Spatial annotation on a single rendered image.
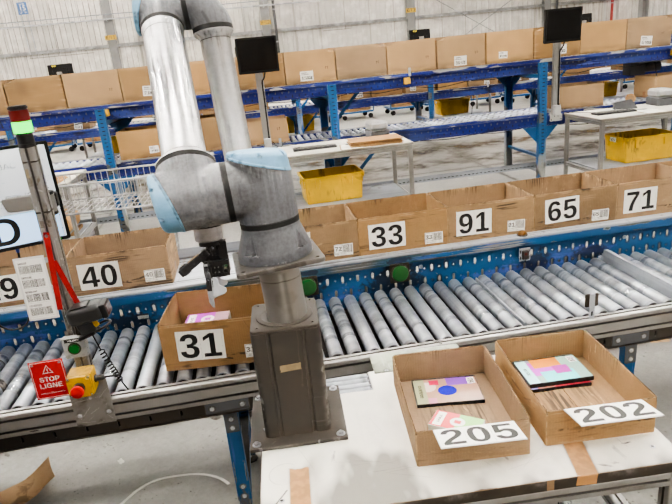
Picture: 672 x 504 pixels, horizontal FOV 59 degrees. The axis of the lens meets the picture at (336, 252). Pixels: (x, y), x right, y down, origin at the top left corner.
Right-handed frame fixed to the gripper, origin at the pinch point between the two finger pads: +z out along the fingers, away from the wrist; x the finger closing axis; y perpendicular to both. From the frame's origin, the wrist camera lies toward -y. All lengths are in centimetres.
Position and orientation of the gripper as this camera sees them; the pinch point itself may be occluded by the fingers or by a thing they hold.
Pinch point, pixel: (212, 301)
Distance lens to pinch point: 199.1
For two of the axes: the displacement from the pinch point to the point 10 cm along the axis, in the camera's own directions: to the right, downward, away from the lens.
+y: 9.8, -1.4, 1.2
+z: 1.1, 9.7, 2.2
